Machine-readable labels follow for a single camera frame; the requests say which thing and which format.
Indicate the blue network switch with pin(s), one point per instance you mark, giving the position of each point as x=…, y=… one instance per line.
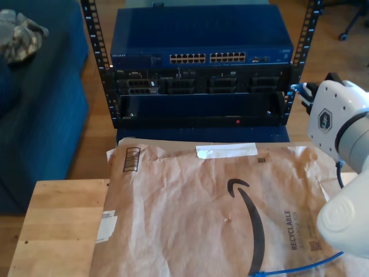
x=201, y=29

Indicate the black equipment rack frame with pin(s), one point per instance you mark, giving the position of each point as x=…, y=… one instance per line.
x=98, y=43

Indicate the black rack server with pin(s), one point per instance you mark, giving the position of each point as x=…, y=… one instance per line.
x=225, y=83

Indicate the blue base under rack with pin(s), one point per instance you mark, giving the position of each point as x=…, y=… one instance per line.
x=201, y=134

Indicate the brown paper mailer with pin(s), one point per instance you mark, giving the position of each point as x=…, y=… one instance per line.
x=173, y=202

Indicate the office chair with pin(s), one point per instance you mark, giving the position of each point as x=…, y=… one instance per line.
x=353, y=20

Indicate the blue sofa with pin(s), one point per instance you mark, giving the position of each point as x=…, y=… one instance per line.
x=43, y=115

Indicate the camouflage cloth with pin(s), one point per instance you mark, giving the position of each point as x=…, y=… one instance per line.
x=20, y=37

